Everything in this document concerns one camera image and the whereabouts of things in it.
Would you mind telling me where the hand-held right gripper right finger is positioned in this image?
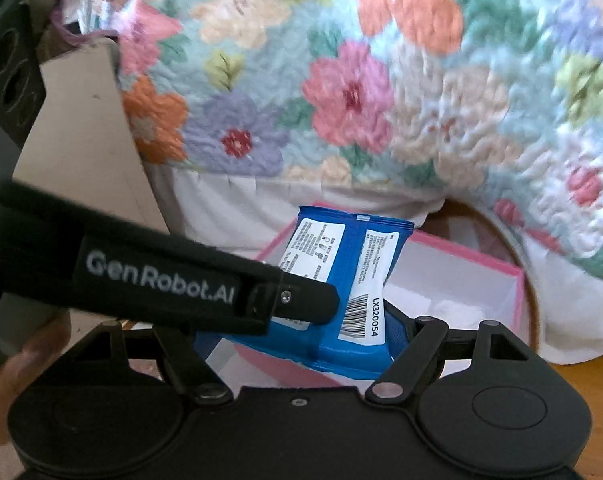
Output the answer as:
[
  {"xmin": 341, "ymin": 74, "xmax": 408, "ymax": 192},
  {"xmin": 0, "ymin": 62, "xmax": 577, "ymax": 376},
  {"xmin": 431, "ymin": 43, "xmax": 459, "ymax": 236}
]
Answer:
[{"xmin": 365, "ymin": 309, "xmax": 532, "ymax": 404}]

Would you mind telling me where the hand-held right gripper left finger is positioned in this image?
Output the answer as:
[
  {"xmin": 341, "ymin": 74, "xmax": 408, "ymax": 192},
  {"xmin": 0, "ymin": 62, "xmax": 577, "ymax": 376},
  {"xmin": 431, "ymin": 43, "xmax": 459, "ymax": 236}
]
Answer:
[{"xmin": 72, "ymin": 320, "xmax": 232, "ymax": 405}]

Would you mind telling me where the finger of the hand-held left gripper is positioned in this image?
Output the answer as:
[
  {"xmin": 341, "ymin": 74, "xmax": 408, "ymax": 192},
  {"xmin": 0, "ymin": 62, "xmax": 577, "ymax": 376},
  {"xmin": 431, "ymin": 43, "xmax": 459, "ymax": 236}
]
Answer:
[{"xmin": 270, "ymin": 270, "xmax": 340, "ymax": 328}]

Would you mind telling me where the blue snack packet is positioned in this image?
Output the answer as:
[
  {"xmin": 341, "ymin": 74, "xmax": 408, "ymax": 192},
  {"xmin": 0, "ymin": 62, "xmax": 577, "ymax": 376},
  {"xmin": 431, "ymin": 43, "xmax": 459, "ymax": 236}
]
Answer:
[{"xmin": 232, "ymin": 205, "xmax": 415, "ymax": 381}]

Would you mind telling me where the pink cardboard box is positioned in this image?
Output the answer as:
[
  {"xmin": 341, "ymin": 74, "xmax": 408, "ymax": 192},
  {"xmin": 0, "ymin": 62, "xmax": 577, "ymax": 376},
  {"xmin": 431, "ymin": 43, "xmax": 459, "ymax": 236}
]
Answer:
[{"xmin": 204, "ymin": 222, "xmax": 527, "ymax": 392}]

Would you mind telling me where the person's left hand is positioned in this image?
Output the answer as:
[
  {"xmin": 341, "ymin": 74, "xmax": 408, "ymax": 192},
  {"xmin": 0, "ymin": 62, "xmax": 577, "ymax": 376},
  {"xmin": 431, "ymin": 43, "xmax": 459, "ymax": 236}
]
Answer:
[{"xmin": 0, "ymin": 311, "xmax": 73, "ymax": 449}]

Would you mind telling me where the white bed sheet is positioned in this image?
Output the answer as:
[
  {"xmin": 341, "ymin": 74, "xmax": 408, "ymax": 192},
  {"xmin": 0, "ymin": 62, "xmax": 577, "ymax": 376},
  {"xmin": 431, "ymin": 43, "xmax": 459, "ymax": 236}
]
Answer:
[{"xmin": 146, "ymin": 164, "xmax": 603, "ymax": 367}]

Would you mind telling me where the beige board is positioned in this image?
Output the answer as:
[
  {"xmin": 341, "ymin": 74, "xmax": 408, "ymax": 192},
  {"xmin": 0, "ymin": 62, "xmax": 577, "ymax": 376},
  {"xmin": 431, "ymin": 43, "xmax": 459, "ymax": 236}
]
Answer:
[{"xmin": 12, "ymin": 42, "xmax": 170, "ymax": 237}]

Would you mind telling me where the floral quilt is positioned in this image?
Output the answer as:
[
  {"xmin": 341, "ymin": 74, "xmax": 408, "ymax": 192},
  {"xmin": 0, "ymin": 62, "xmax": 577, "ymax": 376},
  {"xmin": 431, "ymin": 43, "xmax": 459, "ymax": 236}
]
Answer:
[{"xmin": 96, "ymin": 0, "xmax": 603, "ymax": 287}]

